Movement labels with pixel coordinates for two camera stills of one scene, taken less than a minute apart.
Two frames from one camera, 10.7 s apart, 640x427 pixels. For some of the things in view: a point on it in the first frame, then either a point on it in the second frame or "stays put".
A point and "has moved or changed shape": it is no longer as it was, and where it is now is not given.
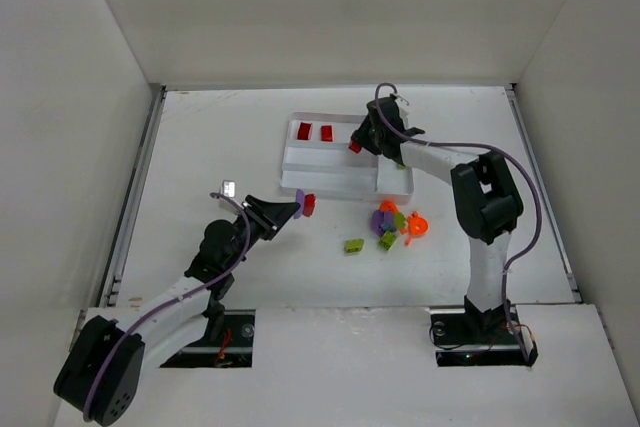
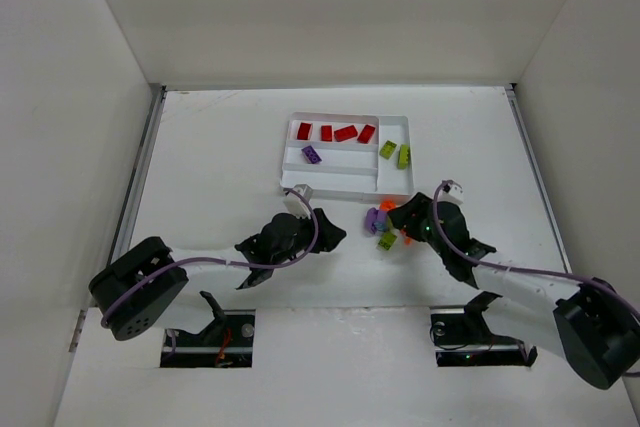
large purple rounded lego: x=382 y=221 has moved or changed shape
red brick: x=304 y=131 stays put
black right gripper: x=373 y=132 → x=413 y=214
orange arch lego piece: x=388 y=205 stays put
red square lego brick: x=354 y=146 has moved or changed shape
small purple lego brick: x=300 y=198 has moved or changed shape
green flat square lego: x=387 y=240 stays put
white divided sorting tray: x=318 y=161 stays put
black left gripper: x=260 y=217 → x=314 y=229
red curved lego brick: x=327 y=134 stays put
